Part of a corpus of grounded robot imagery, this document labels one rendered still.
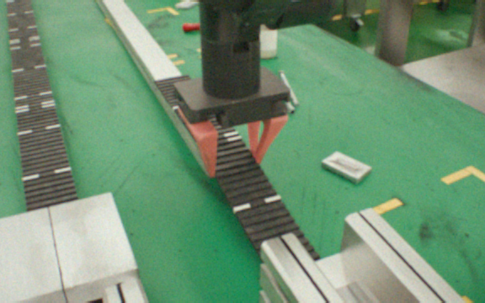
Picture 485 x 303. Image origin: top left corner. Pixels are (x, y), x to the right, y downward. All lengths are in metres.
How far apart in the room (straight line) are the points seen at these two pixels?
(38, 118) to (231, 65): 0.30
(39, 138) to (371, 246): 0.41
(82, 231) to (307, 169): 0.30
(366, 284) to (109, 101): 0.49
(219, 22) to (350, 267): 0.23
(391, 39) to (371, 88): 1.48
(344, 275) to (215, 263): 0.13
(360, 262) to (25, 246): 0.25
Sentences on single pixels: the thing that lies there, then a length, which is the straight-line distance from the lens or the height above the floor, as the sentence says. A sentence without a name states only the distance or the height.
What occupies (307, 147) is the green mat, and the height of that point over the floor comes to 0.78.
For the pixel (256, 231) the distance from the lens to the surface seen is 0.49.
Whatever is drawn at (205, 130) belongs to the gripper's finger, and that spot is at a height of 0.87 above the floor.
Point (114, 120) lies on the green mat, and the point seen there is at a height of 0.78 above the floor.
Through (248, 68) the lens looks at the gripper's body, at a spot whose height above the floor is 0.93.
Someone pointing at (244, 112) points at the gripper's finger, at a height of 0.89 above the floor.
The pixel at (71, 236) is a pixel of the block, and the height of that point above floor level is 0.87.
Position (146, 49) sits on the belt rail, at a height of 0.81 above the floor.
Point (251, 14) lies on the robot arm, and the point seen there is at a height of 1.00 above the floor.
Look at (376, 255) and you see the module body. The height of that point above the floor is 0.86.
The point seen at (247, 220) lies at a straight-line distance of 0.50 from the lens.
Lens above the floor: 1.12
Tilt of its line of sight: 33 degrees down
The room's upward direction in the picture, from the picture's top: straight up
